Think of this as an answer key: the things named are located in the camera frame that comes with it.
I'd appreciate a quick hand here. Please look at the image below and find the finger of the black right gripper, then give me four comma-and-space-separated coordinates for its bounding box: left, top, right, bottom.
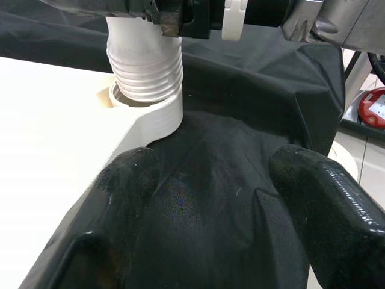
38, 0, 160, 20

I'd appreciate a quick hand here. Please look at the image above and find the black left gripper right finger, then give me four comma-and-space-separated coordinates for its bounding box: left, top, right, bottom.
267, 144, 385, 289

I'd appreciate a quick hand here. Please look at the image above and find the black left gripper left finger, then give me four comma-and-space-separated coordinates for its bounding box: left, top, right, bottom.
52, 146, 165, 289

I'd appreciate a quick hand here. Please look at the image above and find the white plastic table leg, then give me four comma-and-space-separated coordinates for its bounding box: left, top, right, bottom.
105, 16, 184, 102

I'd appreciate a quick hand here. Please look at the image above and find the white plastic table top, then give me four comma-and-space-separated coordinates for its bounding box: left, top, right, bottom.
0, 55, 184, 289

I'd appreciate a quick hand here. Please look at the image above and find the white round stand base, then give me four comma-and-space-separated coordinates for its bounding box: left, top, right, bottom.
327, 141, 359, 181

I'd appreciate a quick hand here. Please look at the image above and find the black cloth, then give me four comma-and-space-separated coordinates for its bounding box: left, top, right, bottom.
0, 0, 347, 289

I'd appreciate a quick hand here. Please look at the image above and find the red round device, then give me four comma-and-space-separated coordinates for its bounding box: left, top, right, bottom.
357, 87, 385, 129

